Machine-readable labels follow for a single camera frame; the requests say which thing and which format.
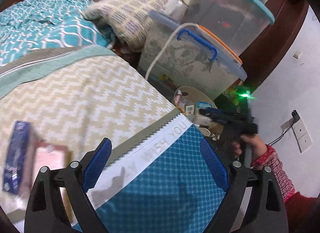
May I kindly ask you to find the person's right hand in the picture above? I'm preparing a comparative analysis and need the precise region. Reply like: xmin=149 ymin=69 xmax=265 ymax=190
xmin=232 ymin=134 xmax=267 ymax=162

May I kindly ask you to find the patterned cream pillow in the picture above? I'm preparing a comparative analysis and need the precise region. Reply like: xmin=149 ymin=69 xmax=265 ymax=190
xmin=82 ymin=0 xmax=169 ymax=52

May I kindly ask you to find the clear storage box blue handle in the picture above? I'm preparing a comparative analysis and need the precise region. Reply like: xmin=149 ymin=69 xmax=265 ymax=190
xmin=137 ymin=11 xmax=247 ymax=100

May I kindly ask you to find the white wall outlet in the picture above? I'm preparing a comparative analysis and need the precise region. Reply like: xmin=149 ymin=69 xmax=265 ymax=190
xmin=291 ymin=110 xmax=312 ymax=153

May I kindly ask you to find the blue white milk carton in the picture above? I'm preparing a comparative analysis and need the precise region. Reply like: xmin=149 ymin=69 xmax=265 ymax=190
xmin=3 ymin=121 xmax=39 ymax=198

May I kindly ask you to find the teal white quilt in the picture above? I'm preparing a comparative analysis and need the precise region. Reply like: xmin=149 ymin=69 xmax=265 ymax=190
xmin=1 ymin=0 xmax=115 ymax=67

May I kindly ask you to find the blue patterned bed sheet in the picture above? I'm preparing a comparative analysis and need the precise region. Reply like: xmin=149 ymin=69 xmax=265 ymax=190
xmin=1 ymin=45 xmax=225 ymax=232

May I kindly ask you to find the pink yellow medicine box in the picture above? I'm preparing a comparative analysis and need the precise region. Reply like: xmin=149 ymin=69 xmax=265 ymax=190
xmin=24 ymin=141 xmax=72 ymax=232

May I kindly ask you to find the large clear storage box teal lid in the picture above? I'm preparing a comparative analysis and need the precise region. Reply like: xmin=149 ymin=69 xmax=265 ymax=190
xmin=182 ymin=0 xmax=275 ymax=55

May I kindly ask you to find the white charging cable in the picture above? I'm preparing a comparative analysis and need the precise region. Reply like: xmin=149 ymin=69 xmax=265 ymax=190
xmin=144 ymin=22 xmax=201 ymax=81

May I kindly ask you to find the red patterned sleeve forearm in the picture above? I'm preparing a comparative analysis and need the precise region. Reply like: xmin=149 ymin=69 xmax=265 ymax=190
xmin=252 ymin=145 xmax=295 ymax=202

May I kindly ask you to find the beige round trash bin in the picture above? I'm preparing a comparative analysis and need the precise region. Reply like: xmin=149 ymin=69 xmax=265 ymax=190
xmin=172 ymin=86 xmax=223 ymax=141

